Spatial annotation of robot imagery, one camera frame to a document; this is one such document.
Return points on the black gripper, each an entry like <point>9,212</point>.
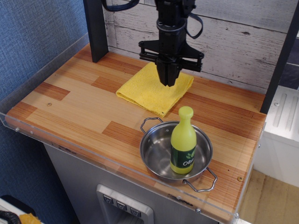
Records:
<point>171,47</point>

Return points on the yellow towel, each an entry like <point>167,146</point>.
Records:
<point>145,90</point>

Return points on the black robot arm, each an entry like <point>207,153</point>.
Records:
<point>176,13</point>

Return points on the green olive oil bottle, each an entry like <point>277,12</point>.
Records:
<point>183,143</point>

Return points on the white toy sink unit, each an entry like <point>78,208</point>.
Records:
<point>278,151</point>

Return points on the grey toy fridge cabinet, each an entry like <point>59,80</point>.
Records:
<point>100,197</point>

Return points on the clear acrylic table guard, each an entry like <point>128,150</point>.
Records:
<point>76,108</point>

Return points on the yellow object bottom left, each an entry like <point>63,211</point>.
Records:
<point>29,219</point>

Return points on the steel pot with handles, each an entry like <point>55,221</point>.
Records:
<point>155,152</point>

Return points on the black right frame post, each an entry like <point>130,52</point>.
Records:
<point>282,60</point>

